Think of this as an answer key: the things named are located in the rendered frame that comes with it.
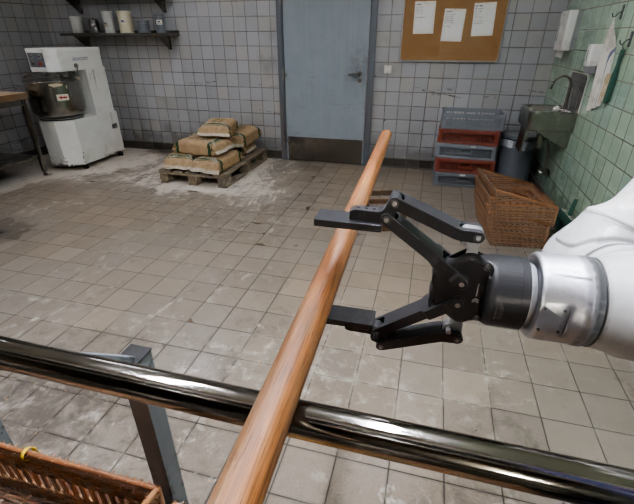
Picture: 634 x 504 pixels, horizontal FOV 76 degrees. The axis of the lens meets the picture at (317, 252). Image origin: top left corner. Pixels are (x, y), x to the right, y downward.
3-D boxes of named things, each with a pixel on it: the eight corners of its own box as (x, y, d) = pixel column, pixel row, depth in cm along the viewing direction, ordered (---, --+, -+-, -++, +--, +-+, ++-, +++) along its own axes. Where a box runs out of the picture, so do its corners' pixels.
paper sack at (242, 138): (243, 150, 471) (242, 135, 463) (215, 148, 481) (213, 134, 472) (264, 136, 523) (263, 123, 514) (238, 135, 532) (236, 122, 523)
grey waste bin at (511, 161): (529, 192, 423) (543, 137, 397) (491, 189, 432) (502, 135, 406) (523, 181, 455) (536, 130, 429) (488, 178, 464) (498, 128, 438)
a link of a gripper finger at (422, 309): (456, 277, 45) (463, 287, 45) (372, 316, 50) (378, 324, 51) (458, 297, 42) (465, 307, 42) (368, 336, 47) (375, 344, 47)
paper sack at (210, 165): (219, 178, 425) (216, 162, 417) (188, 175, 435) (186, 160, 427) (245, 160, 476) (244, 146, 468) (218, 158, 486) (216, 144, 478)
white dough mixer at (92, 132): (77, 174, 477) (42, 48, 416) (37, 170, 491) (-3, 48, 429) (129, 154, 556) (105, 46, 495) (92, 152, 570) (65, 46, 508)
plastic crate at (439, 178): (491, 189, 430) (494, 175, 423) (432, 185, 442) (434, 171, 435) (486, 178, 465) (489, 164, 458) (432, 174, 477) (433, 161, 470)
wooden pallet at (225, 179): (226, 188, 433) (225, 175, 426) (160, 182, 451) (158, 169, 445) (267, 159, 535) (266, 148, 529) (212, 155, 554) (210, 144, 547)
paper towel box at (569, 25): (571, 58, 363) (584, 9, 346) (557, 58, 366) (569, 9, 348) (563, 57, 387) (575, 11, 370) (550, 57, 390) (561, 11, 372)
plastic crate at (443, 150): (494, 161, 415) (498, 146, 408) (434, 157, 431) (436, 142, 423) (491, 152, 449) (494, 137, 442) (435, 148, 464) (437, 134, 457)
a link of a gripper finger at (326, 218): (380, 232, 41) (381, 225, 41) (313, 225, 43) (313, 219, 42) (383, 221, 44) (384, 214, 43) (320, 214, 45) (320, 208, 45)
